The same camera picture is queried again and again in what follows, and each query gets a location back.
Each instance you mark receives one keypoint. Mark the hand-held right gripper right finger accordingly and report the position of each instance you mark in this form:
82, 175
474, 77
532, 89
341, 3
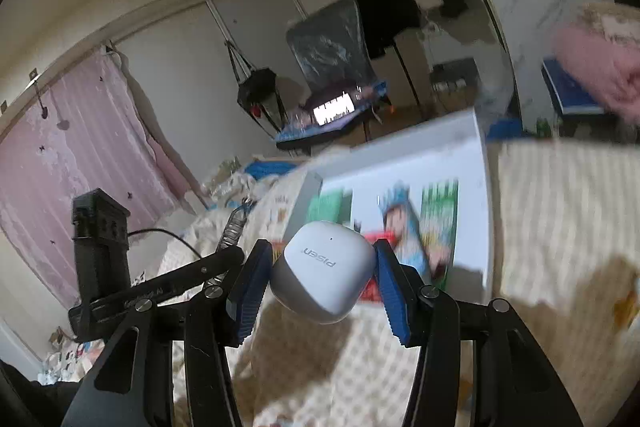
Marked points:
395, 302

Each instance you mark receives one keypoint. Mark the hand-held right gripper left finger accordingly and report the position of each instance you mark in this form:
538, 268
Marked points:
250, 292

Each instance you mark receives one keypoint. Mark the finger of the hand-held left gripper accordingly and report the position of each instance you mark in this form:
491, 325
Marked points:
190, 269

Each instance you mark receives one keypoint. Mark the red foil snack packet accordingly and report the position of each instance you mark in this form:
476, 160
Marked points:
372, 291

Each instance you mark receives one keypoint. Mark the silver foil packet strip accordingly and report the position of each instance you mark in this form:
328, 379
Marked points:
235, 227

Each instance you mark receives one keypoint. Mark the white earbud case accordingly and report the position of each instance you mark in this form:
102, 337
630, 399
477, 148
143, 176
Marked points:
320, 277

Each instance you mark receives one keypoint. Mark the blue cartoon candy box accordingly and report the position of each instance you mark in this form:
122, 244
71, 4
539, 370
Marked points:
402, 222

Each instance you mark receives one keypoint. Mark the green cartoon candy box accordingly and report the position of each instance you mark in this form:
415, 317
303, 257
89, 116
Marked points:
440, 222

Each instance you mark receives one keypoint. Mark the mint green bottle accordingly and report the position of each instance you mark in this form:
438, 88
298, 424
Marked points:
330, 207

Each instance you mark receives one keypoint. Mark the white shallow cardboard box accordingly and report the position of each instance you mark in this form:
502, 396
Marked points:
450, 167

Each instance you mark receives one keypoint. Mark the pink curtain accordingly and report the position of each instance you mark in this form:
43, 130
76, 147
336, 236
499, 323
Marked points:
75, 147

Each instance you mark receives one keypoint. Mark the blue towel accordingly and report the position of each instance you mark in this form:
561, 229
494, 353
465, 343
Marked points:
272, 169

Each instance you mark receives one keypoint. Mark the blue folding table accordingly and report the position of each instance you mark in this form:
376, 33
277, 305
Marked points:
320, 134

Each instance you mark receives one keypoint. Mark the checkered printed blanket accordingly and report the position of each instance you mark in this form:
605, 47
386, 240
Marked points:
550, 217

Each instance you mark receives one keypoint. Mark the black hanging bag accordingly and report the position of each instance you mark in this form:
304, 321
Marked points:
257, 89

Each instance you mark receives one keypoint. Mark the dark storage crate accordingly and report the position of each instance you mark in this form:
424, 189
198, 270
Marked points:
452, 79

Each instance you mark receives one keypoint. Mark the plastic-covered dark board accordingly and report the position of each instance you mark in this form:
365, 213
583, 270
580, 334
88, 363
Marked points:
330, 47

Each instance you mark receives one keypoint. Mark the blue book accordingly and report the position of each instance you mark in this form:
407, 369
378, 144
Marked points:
570, 89

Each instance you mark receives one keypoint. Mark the pink folded blanket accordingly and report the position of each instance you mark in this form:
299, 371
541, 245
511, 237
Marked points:
595, 67

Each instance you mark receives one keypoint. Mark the beige patterned cushion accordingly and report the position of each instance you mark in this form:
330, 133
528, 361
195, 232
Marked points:
610, 19

